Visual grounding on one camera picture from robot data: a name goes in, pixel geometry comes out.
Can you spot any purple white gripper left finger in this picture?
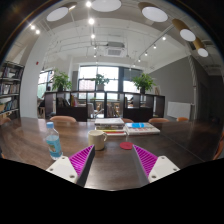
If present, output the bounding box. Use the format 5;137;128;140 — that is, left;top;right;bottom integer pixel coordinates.
47;145;95;187

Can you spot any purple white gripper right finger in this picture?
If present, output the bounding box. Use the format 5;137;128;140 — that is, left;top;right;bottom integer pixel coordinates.
132;145;179;186

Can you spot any clear plastic water bottle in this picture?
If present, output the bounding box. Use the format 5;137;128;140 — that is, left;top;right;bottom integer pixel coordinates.
46;122;63;160

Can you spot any red round coaster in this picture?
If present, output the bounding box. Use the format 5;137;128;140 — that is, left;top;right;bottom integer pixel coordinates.
120;142;133;150

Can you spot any cream ceramic mug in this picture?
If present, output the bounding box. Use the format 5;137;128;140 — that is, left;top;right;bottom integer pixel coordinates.
88;130;107;151

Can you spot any white book blue cover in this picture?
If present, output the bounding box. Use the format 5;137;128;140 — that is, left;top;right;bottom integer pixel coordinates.
124;122;160;135

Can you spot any orange chair back right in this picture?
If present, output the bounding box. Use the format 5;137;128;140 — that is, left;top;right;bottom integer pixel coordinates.
148;118;169;123

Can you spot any orange chair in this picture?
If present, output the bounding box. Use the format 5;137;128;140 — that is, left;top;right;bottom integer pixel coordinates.
148;118;169;123
50;116;76;123
176;117;189;122

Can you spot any orange chair back left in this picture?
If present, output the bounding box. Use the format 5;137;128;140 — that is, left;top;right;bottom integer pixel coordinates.
50;116;76;123

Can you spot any stack of books left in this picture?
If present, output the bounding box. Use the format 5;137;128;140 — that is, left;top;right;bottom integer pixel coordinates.
95;118;126;136

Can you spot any orange chair far right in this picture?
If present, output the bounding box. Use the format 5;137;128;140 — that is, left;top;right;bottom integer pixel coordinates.
176;117;189;122

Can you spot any dark open shelf divider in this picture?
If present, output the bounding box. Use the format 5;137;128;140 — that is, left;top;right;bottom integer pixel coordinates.
45;91;165;122

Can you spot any orange chair right edge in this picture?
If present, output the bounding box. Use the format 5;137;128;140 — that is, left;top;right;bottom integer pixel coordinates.
213;131;224;160

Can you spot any potted plant right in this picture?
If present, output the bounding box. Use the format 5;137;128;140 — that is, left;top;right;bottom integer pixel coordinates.
132;73;155;94

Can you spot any potted plant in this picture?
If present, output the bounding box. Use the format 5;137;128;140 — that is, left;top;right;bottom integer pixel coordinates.
52;69;72;91
95;74;109;91
132;73;155;94

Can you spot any potted plant left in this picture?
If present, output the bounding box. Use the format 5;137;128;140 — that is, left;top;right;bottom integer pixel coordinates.
52;69;72;91

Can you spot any potted plant middle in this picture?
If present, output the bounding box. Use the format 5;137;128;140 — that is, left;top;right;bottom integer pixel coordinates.
95;74;109;91

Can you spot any bookshelf with books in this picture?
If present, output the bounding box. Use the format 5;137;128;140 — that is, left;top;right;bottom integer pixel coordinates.
0;61;24;120

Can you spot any ceiling air conditioner unit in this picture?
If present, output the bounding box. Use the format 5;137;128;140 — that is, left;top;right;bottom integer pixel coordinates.
105;42;126;57

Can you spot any white board against wall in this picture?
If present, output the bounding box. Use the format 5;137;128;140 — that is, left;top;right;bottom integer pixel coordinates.
167;102;191;118

